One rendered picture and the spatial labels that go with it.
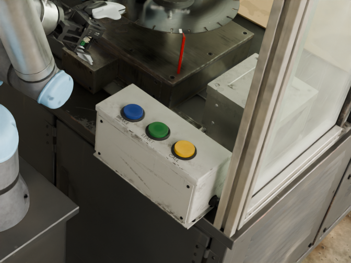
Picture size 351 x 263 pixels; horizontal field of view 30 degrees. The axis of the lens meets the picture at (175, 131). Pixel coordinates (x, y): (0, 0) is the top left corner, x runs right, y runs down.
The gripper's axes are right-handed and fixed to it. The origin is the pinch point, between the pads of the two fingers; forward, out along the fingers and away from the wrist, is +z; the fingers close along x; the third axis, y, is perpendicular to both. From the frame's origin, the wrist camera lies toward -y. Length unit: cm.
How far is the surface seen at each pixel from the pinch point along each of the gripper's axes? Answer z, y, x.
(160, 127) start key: -9.4, 33.7, -3.0
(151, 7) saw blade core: 4.8, 3.3, 10.5
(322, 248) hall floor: 106, 41, -38
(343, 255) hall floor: 109, 47, -35
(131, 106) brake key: -10.5, 25.8, -3.8
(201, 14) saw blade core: 12.3, 10.9, 15.4
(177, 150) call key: -10.2, 40.5, -3.4
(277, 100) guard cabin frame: -14, 53, 17
